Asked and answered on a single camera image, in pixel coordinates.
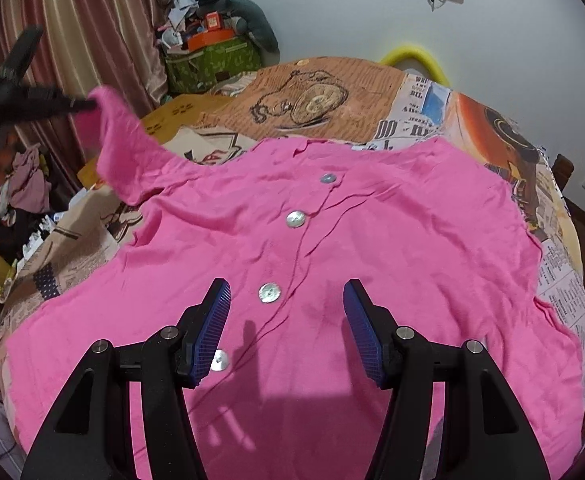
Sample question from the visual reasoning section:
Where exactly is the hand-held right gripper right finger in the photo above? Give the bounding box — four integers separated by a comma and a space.
343, 278, 553, 480

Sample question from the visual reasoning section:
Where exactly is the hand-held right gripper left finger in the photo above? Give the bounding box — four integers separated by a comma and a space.
20, 278, 233, 480

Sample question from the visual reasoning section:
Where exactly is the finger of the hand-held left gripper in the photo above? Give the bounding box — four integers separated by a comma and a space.
37, 88, 98, 118

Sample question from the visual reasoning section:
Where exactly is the pink buttoned shirt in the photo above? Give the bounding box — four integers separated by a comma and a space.
5, 85, 585, 480

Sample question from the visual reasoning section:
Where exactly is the pile of mauve clothes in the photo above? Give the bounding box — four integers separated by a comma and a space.
0, 142, 54, 223

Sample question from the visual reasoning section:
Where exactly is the striped brown curtain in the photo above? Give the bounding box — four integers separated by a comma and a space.
0, 0, 186, 201

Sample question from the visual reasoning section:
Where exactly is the green patterned storage box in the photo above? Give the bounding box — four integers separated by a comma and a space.
165, 35, 263, 95

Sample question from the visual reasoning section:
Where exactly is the orange box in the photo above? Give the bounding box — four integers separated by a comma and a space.
186, 27, 236, 54

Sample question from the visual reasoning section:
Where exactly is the printed blanket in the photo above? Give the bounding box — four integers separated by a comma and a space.
0, 55, 585, 480

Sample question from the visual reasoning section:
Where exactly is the yellow foam ring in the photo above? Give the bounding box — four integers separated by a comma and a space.
379, 45, 449, 85

